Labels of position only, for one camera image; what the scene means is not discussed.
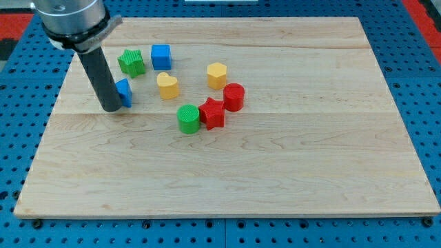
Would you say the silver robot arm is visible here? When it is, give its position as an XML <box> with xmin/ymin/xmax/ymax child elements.
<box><xmin>31</xmin><ymin>0</ymin><xmax>123</xmax><ymax>54</ymax></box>

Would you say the wooden board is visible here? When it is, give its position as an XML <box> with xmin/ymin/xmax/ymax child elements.
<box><xmin>14</xmin><ymin>17</ymin><xmax>440</xmax><ymax>219</ymax></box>

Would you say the red star block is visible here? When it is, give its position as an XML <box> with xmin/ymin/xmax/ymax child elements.
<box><xmin>198</xmin><ymin>97</ymin><xmax>225</xmax><ymax>130</ymax></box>

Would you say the red cylinder block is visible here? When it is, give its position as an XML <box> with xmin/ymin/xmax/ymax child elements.
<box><xmin>223</xmin><ymin>83</ymin><xmax>245</xmax><ymax>112</ymax></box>

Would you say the green cylinder block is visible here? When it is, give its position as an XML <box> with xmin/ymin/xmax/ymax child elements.
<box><xmin>176</xmin><ymin>104</ymin><xmax>200</xmax><ymax>134</ymax></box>

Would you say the yellow hexagon block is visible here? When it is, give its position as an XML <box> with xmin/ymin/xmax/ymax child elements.
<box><xmin>207</xmin><ymin>62</ymin><xmax>227</xmax><ymax>90</ymax></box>

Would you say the yellow heart block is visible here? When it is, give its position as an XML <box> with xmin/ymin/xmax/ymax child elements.
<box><xmin>156</xmin><ymin>72</ymin><xmax>180</xmax><ymax>100</ymax></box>

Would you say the blue cube block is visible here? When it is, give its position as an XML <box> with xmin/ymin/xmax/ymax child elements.
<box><xmin>151</xmin><ymin>44</ymin><xmax>172</xmax><ymax>70</ymax></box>

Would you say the blue triangle block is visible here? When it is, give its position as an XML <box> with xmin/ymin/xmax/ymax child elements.
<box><xmin>116</xmin><ymin>79</ymin><xmax>132</xmax><ymax>108</ymax></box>

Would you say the green star block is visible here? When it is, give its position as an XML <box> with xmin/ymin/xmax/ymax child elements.
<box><xmin>117</xmin><ymin>50</ymin><xmax>145</xmax><ymax>79</ymax></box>

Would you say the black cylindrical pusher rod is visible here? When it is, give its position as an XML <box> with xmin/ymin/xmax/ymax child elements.
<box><xmin>79</xmin><ymin>47</ymin><xmax>123</xmax><ymax>112</ymax></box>

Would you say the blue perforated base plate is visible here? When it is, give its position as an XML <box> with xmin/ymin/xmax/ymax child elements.
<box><xmin>1</xmin><ymin>0</ymin><xmax>440</xmax><ymax>247</ymax></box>

